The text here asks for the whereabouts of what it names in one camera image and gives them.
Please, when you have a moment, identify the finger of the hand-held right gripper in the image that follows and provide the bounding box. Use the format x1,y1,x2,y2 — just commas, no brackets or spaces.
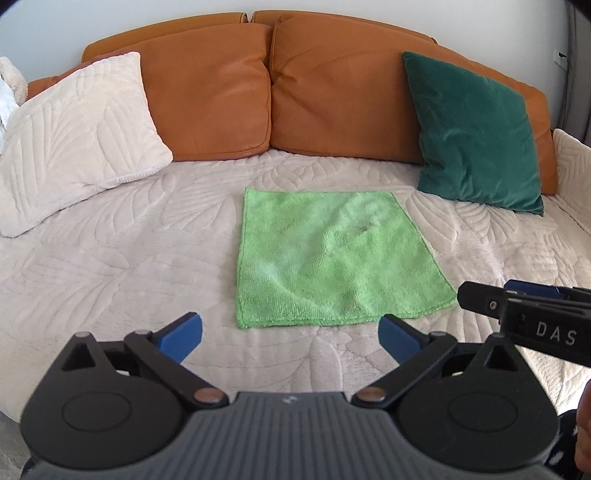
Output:
457,281,509,320
504,278,591,309

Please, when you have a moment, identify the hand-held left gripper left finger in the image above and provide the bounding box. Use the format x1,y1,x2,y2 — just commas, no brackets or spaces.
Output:
60,312,230,408

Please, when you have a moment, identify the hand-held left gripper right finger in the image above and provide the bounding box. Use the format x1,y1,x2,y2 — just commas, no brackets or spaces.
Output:
353,314,523,408

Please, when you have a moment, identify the green microfibre towel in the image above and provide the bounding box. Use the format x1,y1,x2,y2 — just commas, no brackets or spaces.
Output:
235,187,458,330

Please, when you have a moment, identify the cream quilted sofa cover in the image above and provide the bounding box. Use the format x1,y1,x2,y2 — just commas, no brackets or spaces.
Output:
0,128,591,418

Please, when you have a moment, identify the dark dotted clothing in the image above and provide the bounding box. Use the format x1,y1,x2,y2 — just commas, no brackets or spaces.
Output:
541,422,583,480

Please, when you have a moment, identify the dark green velvet pillow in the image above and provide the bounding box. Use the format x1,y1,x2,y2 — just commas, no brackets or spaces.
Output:
401,51,545,217

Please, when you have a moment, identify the grey curtain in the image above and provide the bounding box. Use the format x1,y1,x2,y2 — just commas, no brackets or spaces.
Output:
569,7,591,145

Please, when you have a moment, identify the cream quilted pillow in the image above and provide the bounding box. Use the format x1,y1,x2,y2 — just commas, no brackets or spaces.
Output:
0,51,174,239

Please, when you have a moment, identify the orange sofa back cushion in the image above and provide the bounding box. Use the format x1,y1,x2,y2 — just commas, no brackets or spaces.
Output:
268,16,557,196
137,23,274,163

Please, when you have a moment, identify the white fluffy cloth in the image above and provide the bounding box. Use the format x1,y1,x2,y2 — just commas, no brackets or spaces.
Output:
0,56,29,141

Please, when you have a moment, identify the orange sofa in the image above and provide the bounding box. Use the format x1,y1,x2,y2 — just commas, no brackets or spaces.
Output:
27,10,557,196

